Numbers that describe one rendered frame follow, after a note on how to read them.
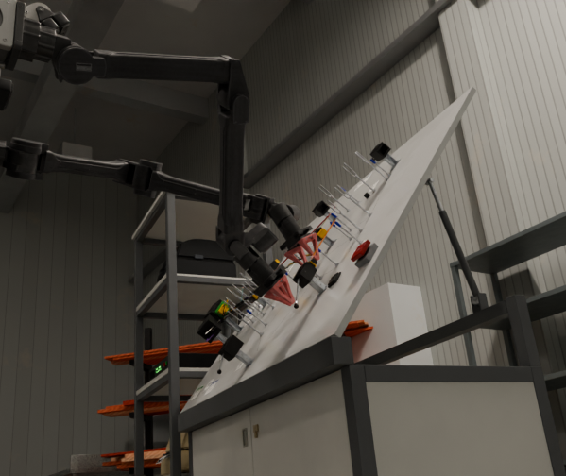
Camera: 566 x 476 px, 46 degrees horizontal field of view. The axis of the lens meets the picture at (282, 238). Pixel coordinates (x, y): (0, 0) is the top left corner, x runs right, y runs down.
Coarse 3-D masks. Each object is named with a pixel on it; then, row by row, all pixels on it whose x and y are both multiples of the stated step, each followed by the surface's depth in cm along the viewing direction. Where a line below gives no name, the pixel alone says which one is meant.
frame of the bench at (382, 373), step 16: (352, 368) 151; (368, 368) 153; (384, 368) 155; (400, 368) 157; (416, 368) 159; (432, 368) 161; (448, 368) 163; (464, 368) 165; (480, 368) 168; (496, 368) 170; (512, 368) 172; (528, 368) 175; (352, 384) 150; (544, 384) 175; (352, 400) 149; (368, 400) 150; (544, 400) 173; (352, 416) 148; (368, 416) 148; (544, 416) 171; (352, 432) 147; (368, 432) 147; (544, 432) 169; (192, 448) 243; (352, 448) 147; (368, 448) 146; (192, 464) 241; (352, 464) 146; (368, 464) 144; (560, 464) 167
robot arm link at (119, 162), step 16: (16, 144) 175; (32, 144) 176; (48, 144) 182; (48, 160) 182; (64, 160) 187; (80, 160) 192; (96, 160) 199; (16, 176) 176; (32, 176) 179; (96, 176) 198; (112, 176) 203; (128, 176) 211; (144, 176) 204
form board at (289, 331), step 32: (448, 128) 197; (416, 160) 205; (352, 192) 261; (384, 192) 213; (416, 192) 181; (384, 224) 184; (320, 256) 228; (384, 256) 168; (352, 288) 166; (256, 320) 247; (288, 320) 202; (320, 320) 171; (256, 352) 209; (288, 352) 176; (224, 384) 217
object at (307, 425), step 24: (312, 384) 166; (336, 384) 156; (264, 408) 191; (288, 408) 177; (312, 408) 165; (336, 408) 155; (264, 432) 189; (288, 432) 175; (312, 432) 164; (336, 432) 154; (264, 456) 188; (288, 456) 174; (312, 456) 163; (336, 456) 153
